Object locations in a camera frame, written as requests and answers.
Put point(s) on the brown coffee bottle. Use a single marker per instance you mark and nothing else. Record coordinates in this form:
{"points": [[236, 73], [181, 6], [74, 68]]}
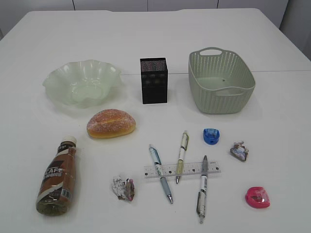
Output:
{"points": [[56, 191]]}

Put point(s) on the grey white pen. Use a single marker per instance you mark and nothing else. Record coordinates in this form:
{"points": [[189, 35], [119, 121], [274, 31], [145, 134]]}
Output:
{"points": [[202, 194]]}

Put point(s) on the paper ball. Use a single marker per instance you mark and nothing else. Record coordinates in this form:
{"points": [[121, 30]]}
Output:
{"points": [[239, 151], [123, 189]]}

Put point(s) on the green wavy glass plate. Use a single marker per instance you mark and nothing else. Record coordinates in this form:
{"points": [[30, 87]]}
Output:
{"points": [[82, 84]]}

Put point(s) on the sugared bread bun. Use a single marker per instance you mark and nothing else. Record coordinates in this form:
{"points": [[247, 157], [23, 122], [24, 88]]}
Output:
{"points": [[110, 123]]}

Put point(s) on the black mesh pen holder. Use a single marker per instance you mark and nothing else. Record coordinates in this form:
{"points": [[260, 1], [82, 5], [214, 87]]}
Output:
{"points": [[154, 80]]}

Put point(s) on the clear plastic ruler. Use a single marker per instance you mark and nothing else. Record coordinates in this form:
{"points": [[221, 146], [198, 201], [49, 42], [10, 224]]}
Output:
{"points": [[170, 170]]}

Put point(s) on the blue pencil sharpener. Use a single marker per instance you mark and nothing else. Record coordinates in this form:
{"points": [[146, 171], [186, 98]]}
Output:
{"points": [[211, 136]]}

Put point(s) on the pink pencil sharpener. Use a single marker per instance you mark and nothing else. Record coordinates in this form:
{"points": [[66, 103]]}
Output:
{"points": [[257, 197]]}

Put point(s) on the blue grip pen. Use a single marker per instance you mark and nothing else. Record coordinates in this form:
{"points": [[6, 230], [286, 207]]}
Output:
{"points": [[158, 168]]}

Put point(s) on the green plastic basket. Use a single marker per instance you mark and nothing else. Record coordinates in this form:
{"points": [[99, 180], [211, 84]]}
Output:
{"points": [[220, 81]]}

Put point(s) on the yellow grip pen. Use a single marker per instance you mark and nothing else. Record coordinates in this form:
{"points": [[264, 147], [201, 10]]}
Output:
{"points": [[181, 157]]}

